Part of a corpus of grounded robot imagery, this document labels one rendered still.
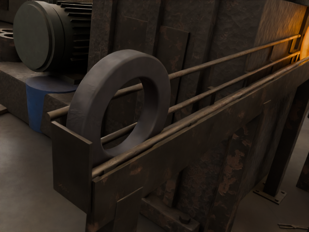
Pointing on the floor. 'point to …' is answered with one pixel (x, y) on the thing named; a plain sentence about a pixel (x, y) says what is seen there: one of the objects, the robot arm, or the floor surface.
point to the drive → (46, 54)
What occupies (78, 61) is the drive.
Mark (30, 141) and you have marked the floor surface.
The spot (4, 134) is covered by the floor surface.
